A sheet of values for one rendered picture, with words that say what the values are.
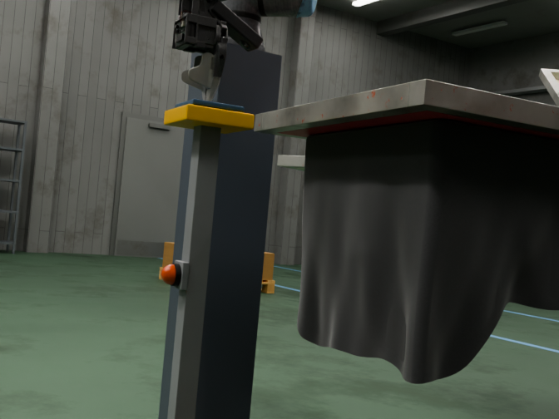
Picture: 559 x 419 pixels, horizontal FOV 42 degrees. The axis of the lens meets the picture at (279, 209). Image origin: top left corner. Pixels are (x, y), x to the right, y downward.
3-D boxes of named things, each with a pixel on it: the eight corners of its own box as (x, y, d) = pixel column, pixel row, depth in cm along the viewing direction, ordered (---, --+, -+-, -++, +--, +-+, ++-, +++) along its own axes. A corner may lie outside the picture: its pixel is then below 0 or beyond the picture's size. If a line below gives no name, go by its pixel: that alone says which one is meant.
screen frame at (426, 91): (423, 104, 104) (426, 78, 104) (253, 131, 156) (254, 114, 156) (745, 165, 140) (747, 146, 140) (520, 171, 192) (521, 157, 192)
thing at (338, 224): (416, 388, 113) (439, 118, 114) (284, 336, 154) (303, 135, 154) (432, 388, 115) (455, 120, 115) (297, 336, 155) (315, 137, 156)
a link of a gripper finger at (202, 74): (182, 101, 131) (186, 50, 131) (212, 105, 133) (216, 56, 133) (188, 99, 128) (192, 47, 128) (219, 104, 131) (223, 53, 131)
